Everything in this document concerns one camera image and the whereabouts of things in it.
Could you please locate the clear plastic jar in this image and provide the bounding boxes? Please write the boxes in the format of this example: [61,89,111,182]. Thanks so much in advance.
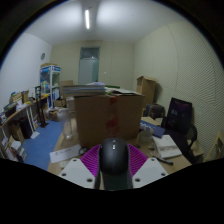
[59,107,74,141]

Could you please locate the open tall cardboard box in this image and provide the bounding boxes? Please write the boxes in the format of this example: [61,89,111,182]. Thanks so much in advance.
[136,75,158,108]

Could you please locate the black office chair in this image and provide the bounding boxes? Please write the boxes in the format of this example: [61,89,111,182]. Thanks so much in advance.
[185,124,200,155]

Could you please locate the black computer mouse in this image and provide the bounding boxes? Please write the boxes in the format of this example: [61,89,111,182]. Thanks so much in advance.
[98,137,134,191]

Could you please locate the blue book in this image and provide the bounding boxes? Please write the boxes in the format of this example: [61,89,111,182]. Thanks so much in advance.
[139,119,166,139]

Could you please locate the cluttered wooden side desk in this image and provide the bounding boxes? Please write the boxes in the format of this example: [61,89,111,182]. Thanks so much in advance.
[0,89,52,143]

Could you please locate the stack of papers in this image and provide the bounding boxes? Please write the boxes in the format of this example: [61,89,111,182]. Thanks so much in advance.
[62,81,141,99]

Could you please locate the ceiling light tube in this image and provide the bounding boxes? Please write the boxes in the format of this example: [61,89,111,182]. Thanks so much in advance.
[83,8,91,31]

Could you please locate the open cardboard box on floor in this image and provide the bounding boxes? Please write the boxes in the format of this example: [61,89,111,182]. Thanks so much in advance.
[47,108,62,122]

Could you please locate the low shelf unit with books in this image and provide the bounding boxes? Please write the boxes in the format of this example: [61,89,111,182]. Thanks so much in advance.
[0,133,28,163]

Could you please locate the stacked cardboard boxes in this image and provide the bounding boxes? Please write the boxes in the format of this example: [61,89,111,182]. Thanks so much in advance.
[59,79,75,102]

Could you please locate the light wooden chair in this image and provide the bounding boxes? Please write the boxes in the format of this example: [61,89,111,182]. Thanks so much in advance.
[204,130,224,163]

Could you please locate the blue and white cabinet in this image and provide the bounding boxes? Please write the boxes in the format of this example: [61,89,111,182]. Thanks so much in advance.
[39,64,62,108]

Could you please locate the large cardboard box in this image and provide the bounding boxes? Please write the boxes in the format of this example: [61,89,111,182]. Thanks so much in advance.
[73,93,145,150]

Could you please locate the white paper sheet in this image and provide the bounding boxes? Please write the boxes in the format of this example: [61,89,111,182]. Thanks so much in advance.
[48,143,83,164]

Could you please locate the clear plastic cup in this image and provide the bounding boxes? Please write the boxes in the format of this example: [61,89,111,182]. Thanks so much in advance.
[137,129,155,148]

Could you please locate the dark bag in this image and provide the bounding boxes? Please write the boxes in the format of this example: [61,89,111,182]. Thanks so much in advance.
[143,102,166,121]

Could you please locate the open white notebook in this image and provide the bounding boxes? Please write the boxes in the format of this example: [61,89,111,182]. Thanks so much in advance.
[152,134,183,160]

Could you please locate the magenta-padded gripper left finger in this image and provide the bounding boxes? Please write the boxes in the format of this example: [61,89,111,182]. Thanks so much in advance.
[57,143,103,190]

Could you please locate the coiled black cable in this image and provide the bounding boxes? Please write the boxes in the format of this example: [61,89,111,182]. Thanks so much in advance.
[77,146,90,157]

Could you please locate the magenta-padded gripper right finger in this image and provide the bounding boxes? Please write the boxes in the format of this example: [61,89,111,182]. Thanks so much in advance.
[127,143,169,190]

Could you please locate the black pen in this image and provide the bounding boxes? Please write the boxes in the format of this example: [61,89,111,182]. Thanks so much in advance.
[153,154,175,166]

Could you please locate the grey door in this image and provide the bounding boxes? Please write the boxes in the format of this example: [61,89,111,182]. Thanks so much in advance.
[77,46,101,86]

